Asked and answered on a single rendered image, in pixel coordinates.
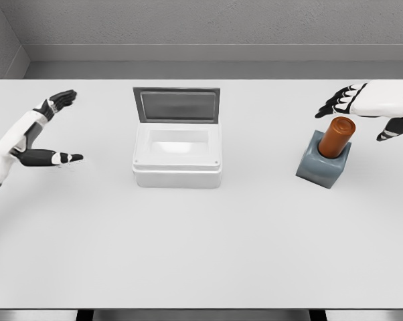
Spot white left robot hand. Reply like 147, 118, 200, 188
0, 89, 84, 177

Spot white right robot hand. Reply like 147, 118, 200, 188
315, 79, 403, 142

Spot grey-blue square holder block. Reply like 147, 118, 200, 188
295, 129, 353, 190

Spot white rectangular box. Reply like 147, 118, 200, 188
131, 122, 222, 189

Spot grey hinged box lid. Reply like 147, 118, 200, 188
132, 86, 222, 126

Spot brown cylinder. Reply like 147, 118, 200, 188
318, 116, 357, 159

